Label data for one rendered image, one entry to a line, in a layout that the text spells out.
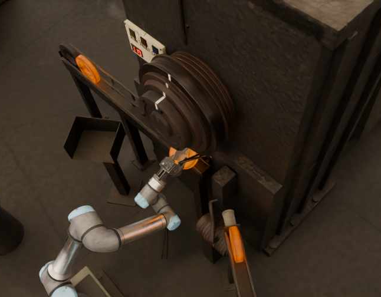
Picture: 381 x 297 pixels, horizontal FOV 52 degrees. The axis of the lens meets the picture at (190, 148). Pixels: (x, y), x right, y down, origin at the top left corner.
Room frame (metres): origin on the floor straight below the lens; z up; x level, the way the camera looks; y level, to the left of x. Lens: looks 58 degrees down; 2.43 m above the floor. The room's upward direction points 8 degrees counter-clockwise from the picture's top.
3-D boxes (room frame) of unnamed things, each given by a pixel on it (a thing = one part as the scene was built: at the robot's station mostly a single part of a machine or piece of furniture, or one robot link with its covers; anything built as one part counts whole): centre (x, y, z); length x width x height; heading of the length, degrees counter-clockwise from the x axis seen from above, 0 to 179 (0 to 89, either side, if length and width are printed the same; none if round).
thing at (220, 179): (0.83, -0.14, 0.68); 0.11 x 0.08 x 0.24; 127
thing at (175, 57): (1.06, -0.05, 1.11); 0.47 x 0.10 x 0.47; 37
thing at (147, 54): (1.35, 0.13, 1.15); 0.26 x 0.02 x 0.18; 37
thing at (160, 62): (1.01, 0.01, 1.11); 0.47 x 0.06 x 0.47; 37
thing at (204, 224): (0.67, -0.08, 0.27); 0.22 x 0.13 x 0.53; 37
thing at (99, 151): (1.23, 0.51, 0.36); 0.26 x 0.20 x 0.72; 72
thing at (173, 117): (0.96, 0.09, 1.11); 0.28 x 0.06 x 0.28; 37
